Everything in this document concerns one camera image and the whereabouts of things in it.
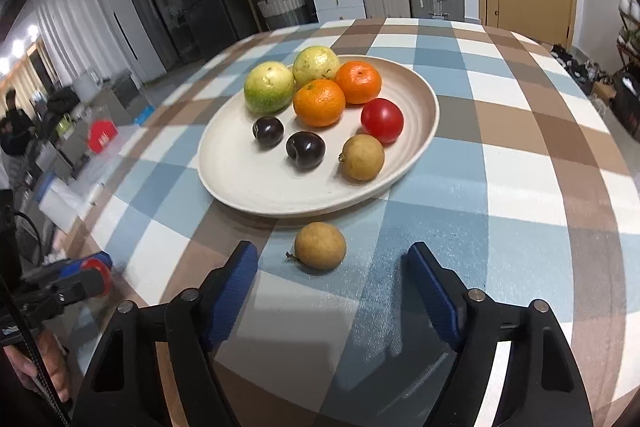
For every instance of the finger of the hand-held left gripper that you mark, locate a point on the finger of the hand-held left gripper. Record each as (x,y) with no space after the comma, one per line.
(69,267)
(75,289)

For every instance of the dark purple plum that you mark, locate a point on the dark purple plum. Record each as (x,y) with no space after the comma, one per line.
(268,132)
(305,150)

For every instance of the large orange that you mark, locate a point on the large orange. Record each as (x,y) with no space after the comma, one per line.
(319,103)

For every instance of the red bag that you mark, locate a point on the red bag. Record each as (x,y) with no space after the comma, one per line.
(101,135)

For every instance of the person's left hand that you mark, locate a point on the person's left hand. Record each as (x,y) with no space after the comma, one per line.
(47,367)

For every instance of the blue packet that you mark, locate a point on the blue packet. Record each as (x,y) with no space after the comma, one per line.
(143,115)

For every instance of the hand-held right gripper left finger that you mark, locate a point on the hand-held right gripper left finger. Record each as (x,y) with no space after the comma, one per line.
(232,292)

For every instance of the red tomato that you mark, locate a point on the red tomato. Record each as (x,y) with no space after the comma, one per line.
(382,120)
(97,268)

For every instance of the cream round plate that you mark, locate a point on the cream round plate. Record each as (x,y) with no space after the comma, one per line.
(280,177)

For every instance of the brown round fruit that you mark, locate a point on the brown round fruit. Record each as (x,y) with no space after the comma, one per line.
(362,157)
(320,248)

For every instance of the white curtain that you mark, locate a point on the white curtain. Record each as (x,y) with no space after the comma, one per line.
(75,32)

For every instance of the grey storage box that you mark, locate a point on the grey storage box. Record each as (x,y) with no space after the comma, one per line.
(122,88)

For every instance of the white ribbed basket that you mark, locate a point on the white ribbed basket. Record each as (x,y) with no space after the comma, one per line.
(282,8)

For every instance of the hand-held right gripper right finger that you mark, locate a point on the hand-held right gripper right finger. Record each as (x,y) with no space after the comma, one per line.
(435,294)

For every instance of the green guava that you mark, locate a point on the green guava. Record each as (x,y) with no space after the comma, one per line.
(268,88)

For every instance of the checked tablecloth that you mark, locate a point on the checked tablecloth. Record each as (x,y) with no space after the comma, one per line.
(525,187)

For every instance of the small orange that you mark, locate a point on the small orange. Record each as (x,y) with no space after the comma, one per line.
(358,82)

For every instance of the yellow speckled guava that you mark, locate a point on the yellow speckled guava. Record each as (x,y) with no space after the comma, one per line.
(316,66)

